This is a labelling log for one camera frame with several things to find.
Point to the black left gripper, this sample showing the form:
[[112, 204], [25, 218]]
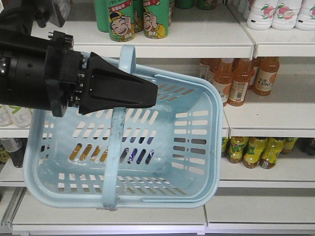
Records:
[[103, 86]]

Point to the light blue plastic basket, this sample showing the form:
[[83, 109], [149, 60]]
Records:
[[166, 156]]

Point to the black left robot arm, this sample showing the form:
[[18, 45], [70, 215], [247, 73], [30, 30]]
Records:
[[22, 56]]

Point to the green cartoon tea can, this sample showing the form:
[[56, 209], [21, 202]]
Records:
[[120, 20], [156, 18]]

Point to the pale green juice bottle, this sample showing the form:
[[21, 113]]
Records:
[[20, 116], [5, 119]]

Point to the dark tea bottle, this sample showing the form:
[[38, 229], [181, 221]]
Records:
[[16, 149]]

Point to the orange C100 drink bottle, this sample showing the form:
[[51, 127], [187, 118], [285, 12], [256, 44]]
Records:
[[240, 81], [266, 77], [223, 78]]

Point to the yellow lemon tea bottle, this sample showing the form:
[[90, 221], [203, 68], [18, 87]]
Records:
[[236, 148], [273, 149], [254, 150], [289, 145]]

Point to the white store shelving unit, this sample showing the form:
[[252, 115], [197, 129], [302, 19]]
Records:
[[257, 201]]

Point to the white peach drink bottle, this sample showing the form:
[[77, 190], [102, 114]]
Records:
[[261, 14], [306, 16], [285, 16]]

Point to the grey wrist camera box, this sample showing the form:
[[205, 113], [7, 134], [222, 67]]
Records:
[[55, 11]]

